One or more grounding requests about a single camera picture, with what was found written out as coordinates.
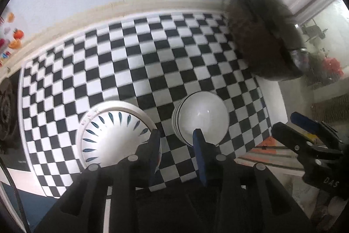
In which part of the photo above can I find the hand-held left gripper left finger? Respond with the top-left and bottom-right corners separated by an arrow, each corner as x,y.
33,129 -> 162,233

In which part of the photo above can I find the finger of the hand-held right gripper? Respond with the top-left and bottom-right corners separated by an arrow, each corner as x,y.
271,122 -> 342,154
290,112 -> 342,144

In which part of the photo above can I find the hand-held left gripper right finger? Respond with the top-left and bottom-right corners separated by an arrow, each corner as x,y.
192,129 -> 311,233

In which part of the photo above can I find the white bowl with red flowers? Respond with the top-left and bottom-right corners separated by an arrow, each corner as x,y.
174,91 -> 230,146

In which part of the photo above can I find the white plate with blue dashes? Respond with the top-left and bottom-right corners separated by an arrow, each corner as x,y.
81,110 -> 153,168

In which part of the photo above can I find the white plate blue petal pattern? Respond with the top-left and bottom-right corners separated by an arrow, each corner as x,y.
76,100 -> 164,171

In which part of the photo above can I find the red plastic bag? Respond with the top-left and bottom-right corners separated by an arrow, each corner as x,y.
322,57 -> 344,81

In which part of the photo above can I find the black and white checkered cover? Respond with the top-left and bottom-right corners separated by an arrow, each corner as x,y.
20,12 -> 273,198

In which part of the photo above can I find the black chair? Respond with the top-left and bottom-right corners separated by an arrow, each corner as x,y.
301,24 -> 328,41

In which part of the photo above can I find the blue cabinet front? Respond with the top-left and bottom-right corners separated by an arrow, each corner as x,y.
5,178 -> 63,233

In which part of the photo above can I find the black gas stove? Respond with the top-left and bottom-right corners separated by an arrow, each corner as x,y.
0,69 -> 32,172

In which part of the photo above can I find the black cable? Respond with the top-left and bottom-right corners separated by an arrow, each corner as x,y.
0,162 -> 30,233

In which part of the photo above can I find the colourful wall sticker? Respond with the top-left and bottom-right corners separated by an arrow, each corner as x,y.
0,12 -> 26,67

